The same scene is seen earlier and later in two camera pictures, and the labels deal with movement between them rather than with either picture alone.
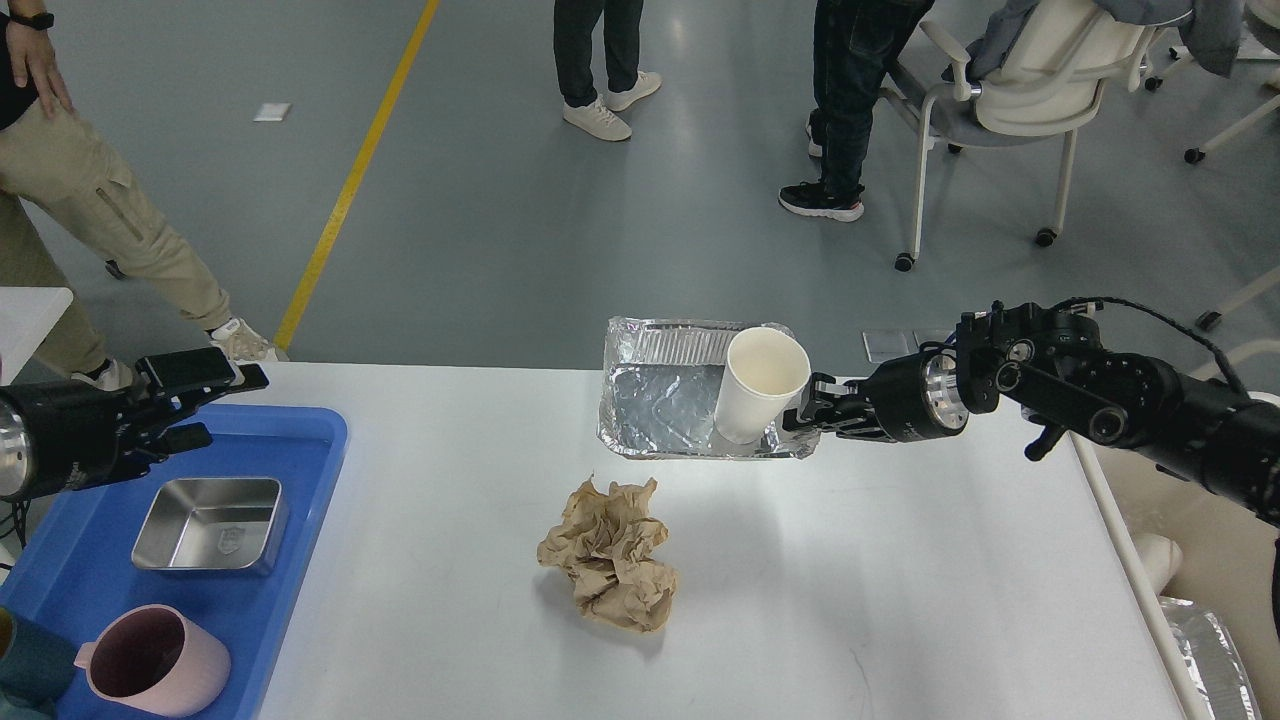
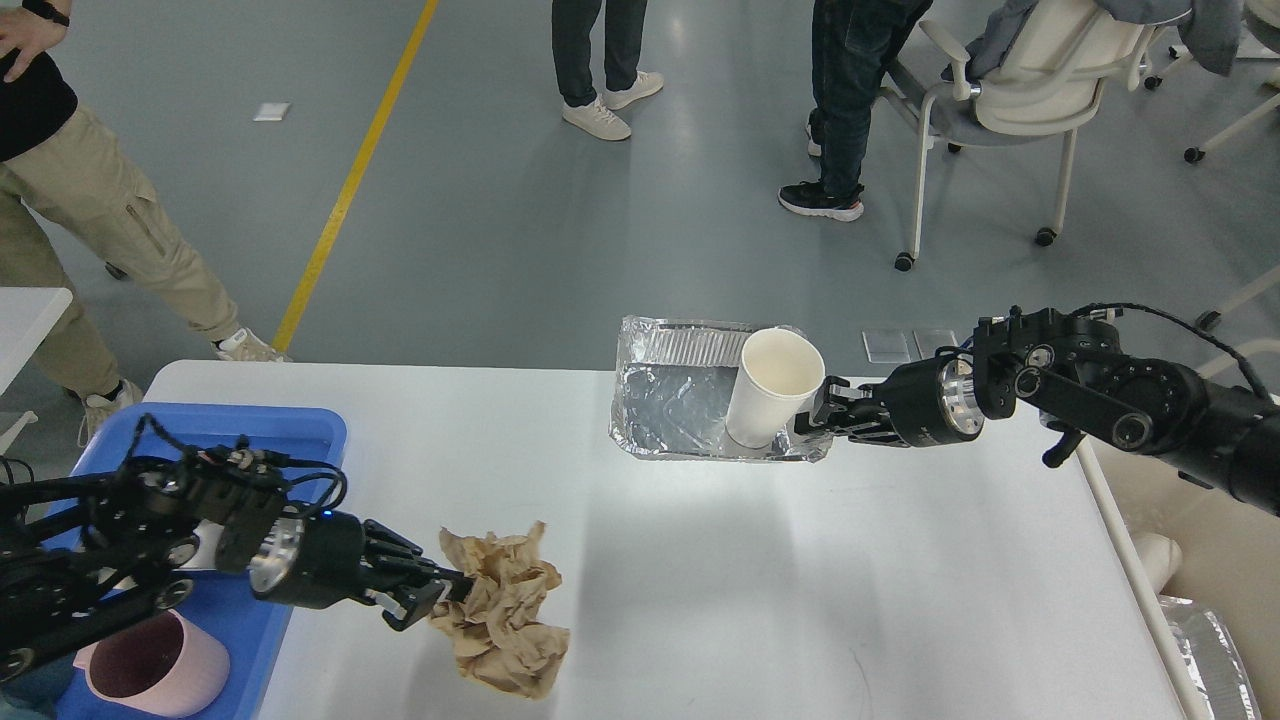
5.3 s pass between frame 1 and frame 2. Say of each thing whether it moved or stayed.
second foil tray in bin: stayed
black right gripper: stayed
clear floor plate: stayed
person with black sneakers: stayed
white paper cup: moved
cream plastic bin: stayed
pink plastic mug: stayed
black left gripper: moved
